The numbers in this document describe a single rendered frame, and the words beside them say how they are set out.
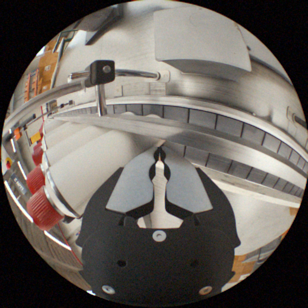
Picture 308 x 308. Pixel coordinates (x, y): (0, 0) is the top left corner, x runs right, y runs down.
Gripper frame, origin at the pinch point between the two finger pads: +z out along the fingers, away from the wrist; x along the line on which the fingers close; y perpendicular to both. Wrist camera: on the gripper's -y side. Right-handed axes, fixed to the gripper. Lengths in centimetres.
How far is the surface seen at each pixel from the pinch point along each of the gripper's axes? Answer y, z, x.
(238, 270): 252, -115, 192
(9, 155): -3, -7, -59
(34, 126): 6, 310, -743
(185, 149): 2.6, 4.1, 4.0
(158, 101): -4.2, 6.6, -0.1
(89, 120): -3.1, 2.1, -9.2
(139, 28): -24.4, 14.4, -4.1
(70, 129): -1.1, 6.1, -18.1
